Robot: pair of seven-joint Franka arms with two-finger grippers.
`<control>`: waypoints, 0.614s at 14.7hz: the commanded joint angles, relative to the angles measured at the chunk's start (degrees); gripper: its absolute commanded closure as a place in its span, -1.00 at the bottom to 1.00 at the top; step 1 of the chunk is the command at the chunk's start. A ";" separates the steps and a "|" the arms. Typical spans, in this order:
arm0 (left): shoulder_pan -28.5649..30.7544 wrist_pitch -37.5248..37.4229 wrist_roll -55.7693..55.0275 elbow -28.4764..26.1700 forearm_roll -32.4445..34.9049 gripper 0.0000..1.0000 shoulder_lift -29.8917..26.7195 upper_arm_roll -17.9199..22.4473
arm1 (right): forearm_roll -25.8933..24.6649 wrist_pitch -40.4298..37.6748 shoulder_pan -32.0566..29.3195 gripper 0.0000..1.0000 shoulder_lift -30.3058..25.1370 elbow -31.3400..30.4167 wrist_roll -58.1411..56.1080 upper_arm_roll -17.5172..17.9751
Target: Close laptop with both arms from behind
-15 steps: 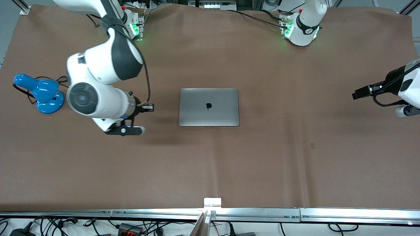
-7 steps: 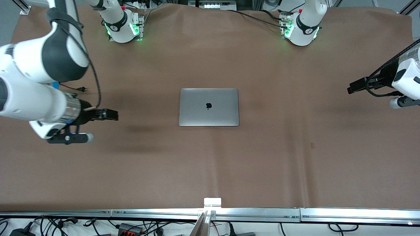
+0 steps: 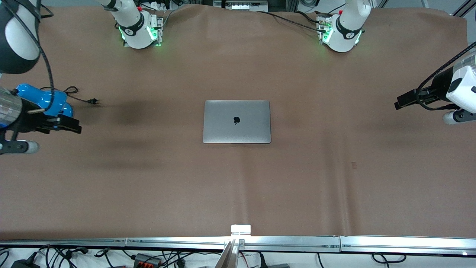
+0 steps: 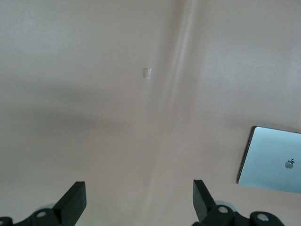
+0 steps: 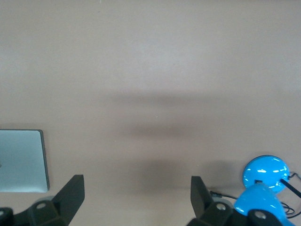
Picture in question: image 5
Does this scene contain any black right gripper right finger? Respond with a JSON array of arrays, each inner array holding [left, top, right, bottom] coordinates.
[[187, 176, 245, 226]]

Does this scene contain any grey laptop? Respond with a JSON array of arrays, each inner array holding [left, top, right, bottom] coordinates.
[[0, 129, 50, 193]]

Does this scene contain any black lamp cable with plug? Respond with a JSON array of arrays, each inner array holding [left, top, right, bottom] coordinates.
[[210, 171, 301, 218]]

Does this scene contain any blue desk lamp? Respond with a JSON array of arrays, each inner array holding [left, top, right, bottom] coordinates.
[[234, 154, 301, 226]]

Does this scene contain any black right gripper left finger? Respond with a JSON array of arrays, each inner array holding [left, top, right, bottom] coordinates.
[[14, 174, 85, 226]]

